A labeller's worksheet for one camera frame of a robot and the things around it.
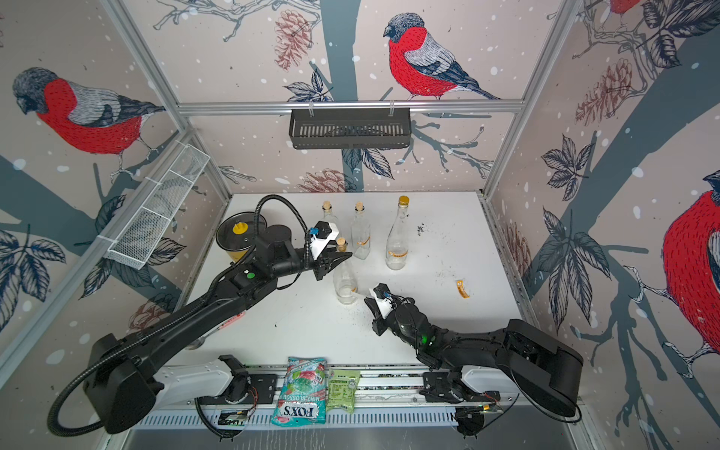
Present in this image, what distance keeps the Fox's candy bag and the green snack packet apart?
0.02 metres

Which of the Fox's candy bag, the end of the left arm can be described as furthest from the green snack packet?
the end of the left arm

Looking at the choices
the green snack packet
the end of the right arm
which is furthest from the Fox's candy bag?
the end of the right arm

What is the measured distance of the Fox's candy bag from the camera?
27.5 inches

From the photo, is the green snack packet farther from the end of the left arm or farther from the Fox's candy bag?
the end of the left arm

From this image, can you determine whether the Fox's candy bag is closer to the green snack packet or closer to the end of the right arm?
the green snack packet

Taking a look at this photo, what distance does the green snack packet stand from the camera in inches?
28.2
